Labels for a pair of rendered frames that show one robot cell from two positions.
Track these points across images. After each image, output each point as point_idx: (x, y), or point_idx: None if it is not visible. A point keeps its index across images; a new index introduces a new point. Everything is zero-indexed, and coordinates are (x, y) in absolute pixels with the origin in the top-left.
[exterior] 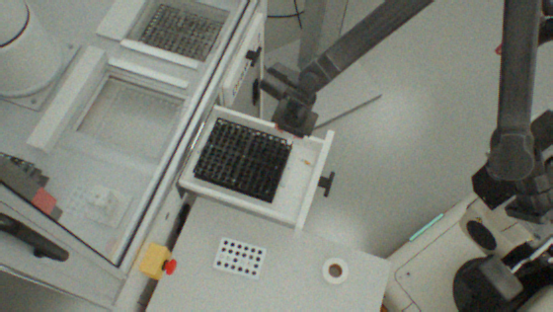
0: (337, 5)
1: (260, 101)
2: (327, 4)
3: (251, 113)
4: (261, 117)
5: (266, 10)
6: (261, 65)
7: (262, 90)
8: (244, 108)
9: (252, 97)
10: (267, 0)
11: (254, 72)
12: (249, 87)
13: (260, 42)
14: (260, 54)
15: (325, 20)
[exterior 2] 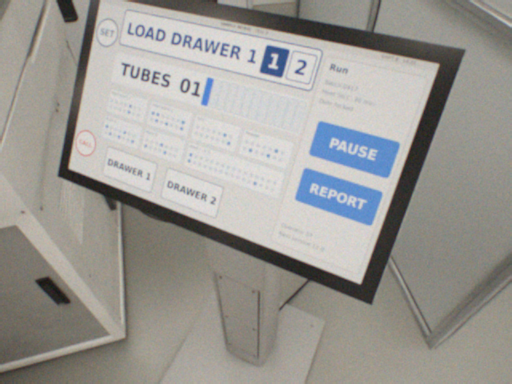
0: (240, 298)
1: (108, 310)
2: (220, 282)
3: (54, 310)
4: (110, 327)
5: (14, 198)
6: (58, 268)
7: (88, 299)
8: (1, 293)
9: (44, 293)
10: (8, 185)
11: (30, 266)
12: (12, 276)
13: (30, 237)
14: (43, 253)
15: (225, 301)
